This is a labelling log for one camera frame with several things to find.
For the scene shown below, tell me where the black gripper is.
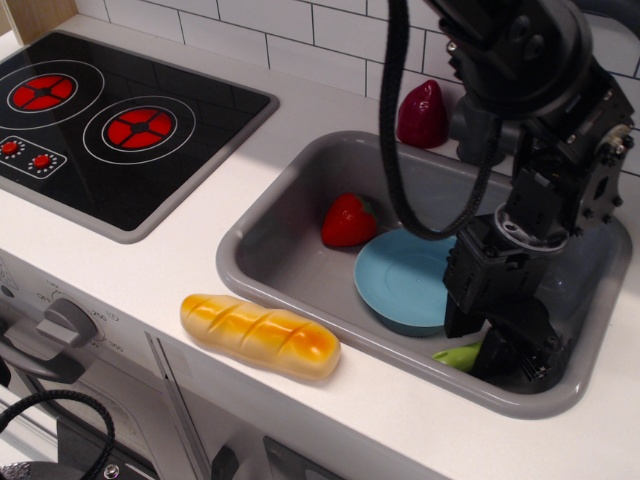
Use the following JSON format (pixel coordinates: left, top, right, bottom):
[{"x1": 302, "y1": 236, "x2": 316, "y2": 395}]
[{"x1": 444, "y1": 212, "x2": 570, "y2": 391}]

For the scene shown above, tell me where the green handled grey spatula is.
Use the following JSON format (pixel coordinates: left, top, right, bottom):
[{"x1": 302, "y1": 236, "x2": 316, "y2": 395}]
[{"x1": 432, "y1": 341, "x2": 482, "y2": 373}]

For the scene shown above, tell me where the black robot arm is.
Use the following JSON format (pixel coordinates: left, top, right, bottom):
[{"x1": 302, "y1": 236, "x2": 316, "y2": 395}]
[{"x1": 434, "y1": 1, "x2": 633, "y2": 393}]

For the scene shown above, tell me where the blue plastic plate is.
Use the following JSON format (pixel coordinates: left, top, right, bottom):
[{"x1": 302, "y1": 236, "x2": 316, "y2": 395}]
[{"x1": 354, "y1": 229, "x2": 455, "y2": 337}]

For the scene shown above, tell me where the grey sink faucet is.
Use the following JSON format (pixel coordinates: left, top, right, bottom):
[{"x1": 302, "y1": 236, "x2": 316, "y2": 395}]
[{"x1": 449, "y1": 94, "x2": 520, "y2": 166}]

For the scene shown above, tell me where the grey toy sink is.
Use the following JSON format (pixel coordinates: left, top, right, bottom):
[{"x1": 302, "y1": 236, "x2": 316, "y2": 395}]
[{"x1": 217, "y1": 132, "x2": 632, "y2": 419}]

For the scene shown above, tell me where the red toy strawberry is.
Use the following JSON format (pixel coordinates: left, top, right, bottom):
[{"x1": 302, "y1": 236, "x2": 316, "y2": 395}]
[{"x1": 321, "y1": 193, "x2": 378, "y2": 247}]

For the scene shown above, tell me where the toy bread loaf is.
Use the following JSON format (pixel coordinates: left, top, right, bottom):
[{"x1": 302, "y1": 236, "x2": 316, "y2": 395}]
[{"x1": 180, "y1": 294, "x2": 341, "y2": 380}]

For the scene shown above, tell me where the dark red toy pepper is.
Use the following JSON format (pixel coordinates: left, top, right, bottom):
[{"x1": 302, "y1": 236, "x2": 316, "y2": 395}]
[{"x1": 396, "y1": 80, "x2": 449, "y2": 149}]

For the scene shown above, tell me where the black toy stove top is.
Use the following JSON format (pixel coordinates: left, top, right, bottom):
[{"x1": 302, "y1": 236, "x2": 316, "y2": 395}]
[{"x1": 1, "y1": 32, "x2": 279, "y2": 244}]

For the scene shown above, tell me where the grey oven knob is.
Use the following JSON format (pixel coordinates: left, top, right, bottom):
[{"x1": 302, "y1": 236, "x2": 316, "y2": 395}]
[{"x1": 36, "y1": 298, "x2": 98, "y2": 348}]

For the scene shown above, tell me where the black braided cable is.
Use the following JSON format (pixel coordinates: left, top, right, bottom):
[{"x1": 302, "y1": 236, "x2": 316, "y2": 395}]
[
  {"x1": 378, "y1": 0, "x2": 503, "y2": 240},
  {"x1": 0, "y1": 390, "x2": 116, "y2": 480}
]

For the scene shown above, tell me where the black lower braided cable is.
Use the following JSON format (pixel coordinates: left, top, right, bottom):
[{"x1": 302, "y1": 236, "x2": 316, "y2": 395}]
[{"x1": 0, "y1": 390, "x2": 116, "y2": 480}]

